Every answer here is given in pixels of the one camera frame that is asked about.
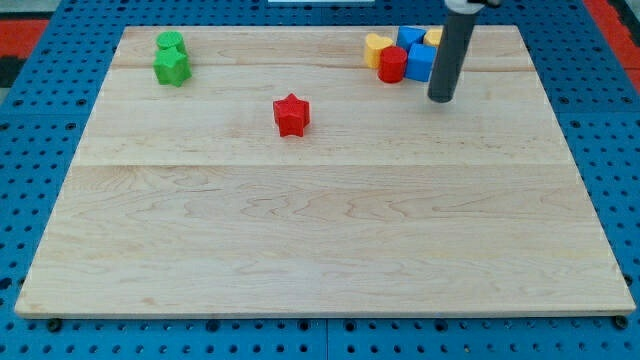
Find yellow heart block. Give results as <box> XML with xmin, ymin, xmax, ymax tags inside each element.
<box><xmin>364</xmin><ymin>33</ymin><xmax>394</xmax><ymax>69</ymax></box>

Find red cylinder block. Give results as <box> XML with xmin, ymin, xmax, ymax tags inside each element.
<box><xmin>378</xmin><ymin>46</ymin><xmax>408</xmax><ymax>83</ymax></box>

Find red star block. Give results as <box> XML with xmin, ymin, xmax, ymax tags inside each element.
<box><xmin>273</xmin><ymin>93</ymin><xmax>310</xmax><ymax>137</ymax></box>

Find green star block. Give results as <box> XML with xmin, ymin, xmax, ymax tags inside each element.
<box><xmin>153</xmin><ymin>47</ymin><xmax>191</xmax><ymax>87</ymax></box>

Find blue cube block front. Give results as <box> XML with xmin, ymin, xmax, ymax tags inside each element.
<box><xmin>405</xmin><ymin>43</ymin><xmax>437</xmax><ymax>82</ymax></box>

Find green cylinder block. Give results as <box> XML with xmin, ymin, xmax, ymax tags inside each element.
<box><xmin>155</xmin><ymin>30</ymin><xmax>187</xmax><ymax>55</ymax></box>

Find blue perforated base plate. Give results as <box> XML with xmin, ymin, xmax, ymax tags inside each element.
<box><xmin>1</xmin><ymin>0</ymin><xmax>639</xmax><ymax>359</ymax></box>

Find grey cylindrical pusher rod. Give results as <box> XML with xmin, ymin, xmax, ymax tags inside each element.
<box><xmin>427</xmin><ymin>0</ymin><xmax>502</xmax><ymax>103</ymax></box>

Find wooden board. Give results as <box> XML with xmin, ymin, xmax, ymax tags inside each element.
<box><xmin>15</xmin><ymin>26</ymin><xmax>636</xmax><ymax>319</ymax></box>

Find blue block rear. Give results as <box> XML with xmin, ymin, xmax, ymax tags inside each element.
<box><xmin>396</xmin><ymin>26</ymin><xmax>426</xmax><ymax>52</ymax></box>

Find yellow block rear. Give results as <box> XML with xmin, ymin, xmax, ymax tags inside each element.
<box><xmin>423</xmin><ymin>28</ymin><xmax>443</xmax><ymax>47</ymax></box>

